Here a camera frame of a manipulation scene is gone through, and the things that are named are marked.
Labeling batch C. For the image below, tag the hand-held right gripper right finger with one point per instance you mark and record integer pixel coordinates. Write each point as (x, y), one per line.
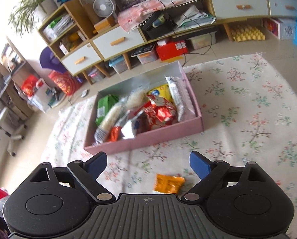
(198, 164)

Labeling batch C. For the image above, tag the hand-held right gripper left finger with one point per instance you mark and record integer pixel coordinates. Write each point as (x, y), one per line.
(97, 165)

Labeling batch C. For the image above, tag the pink cardboard box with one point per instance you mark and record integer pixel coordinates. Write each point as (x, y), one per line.
(163, 135)

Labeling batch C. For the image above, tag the yellow snack packet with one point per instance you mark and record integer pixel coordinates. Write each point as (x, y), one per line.
(162, 90)

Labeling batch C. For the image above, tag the small orange snack packet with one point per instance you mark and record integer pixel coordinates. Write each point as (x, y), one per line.
(114, 133)

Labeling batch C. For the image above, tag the long rice cracker packet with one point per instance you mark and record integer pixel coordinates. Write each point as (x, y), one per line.
(108, 122)

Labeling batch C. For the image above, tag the crumpled silver foil packet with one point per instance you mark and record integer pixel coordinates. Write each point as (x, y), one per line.
(127, 130)

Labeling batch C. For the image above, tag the green snack packet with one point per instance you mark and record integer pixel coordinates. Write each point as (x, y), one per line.
(104, 107)

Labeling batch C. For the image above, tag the red blue snack packet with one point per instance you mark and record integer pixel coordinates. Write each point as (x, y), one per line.
(141, 124)

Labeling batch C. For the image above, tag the floral rug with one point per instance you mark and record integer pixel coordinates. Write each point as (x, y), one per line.
(238, 117)

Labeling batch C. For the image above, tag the long silver snack packet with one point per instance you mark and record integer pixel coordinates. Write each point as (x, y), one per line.
(177, 97)

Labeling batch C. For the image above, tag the white power strip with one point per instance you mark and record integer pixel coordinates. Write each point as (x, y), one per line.
(84, 93)

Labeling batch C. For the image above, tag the short rice cracker packet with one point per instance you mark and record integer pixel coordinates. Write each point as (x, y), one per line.
(137, 99)

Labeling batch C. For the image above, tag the white shopping bag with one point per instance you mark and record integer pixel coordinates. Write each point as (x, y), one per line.
(42, 97)

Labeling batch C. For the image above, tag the red printed bag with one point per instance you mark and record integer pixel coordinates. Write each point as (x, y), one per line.
(66, 83)

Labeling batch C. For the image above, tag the small clear storage box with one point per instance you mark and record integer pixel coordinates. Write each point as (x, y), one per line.
(96, 75)

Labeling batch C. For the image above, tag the blue-lid storage box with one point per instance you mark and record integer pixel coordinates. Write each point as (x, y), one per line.
(118, 66)

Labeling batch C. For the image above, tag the red gift bag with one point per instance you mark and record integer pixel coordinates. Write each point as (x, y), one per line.
(29, 86)

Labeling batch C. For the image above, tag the wooden shelf cabinet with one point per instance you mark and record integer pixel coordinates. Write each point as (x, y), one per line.
(81, 57)

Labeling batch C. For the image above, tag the purple hat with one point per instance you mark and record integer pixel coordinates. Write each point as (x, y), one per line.
(50, 61)

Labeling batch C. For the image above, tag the red shoe box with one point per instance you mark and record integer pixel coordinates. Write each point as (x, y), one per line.
(170, 51)

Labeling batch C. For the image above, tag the clear box with colourful contents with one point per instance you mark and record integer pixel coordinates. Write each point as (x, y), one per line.
(148, 58)

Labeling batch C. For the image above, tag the wooden desk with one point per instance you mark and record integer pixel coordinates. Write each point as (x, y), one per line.
(16, 79)

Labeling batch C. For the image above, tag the small cardboard box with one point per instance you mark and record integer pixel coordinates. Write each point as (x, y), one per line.
(64, 47)

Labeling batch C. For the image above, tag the large clear storage box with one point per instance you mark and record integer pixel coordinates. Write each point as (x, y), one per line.
(202, 41)

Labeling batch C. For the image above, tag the black printed box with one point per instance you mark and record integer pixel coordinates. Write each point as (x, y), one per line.
(143, 49)

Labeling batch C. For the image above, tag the black tool box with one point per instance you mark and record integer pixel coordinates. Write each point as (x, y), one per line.
(160, 31)

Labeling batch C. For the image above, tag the yellow wooden box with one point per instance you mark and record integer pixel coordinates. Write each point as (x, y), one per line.
(103, 26)

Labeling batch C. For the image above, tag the yellow egg tray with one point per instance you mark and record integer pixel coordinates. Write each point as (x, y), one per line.
(248, 33)

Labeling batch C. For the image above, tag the stack of white papers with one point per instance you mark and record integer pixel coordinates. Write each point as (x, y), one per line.
(58, 26)

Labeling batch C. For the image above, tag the stack of folded cloths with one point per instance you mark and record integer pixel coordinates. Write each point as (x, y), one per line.
(193, 17)

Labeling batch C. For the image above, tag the brown cardboard box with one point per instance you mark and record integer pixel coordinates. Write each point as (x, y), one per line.
(91, 15)

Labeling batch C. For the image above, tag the small white desk fan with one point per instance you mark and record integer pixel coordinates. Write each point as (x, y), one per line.
(104, 6)

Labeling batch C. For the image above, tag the white decorated box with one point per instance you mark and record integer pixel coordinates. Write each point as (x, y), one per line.
(285, 28)

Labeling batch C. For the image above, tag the long wooden TV cabinet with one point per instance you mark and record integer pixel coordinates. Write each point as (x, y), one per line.
(225, 5)

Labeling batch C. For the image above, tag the pink patterned cloth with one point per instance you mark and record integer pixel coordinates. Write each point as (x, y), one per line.
(148, 7)

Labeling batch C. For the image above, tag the potted green plant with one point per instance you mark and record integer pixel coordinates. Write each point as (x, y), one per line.
(47, 6)

